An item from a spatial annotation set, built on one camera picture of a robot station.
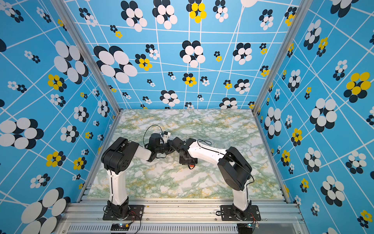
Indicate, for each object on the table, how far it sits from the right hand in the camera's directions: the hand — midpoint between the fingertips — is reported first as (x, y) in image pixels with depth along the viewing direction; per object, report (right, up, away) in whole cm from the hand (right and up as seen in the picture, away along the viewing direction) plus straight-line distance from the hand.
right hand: (188, 161), depth 89 cm
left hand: (-4, +9, +7) cm, 12 cm away
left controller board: (-34, -28, -16) cm, 47 cm away
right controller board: (+29, -27, -20) cm, 44 cm away
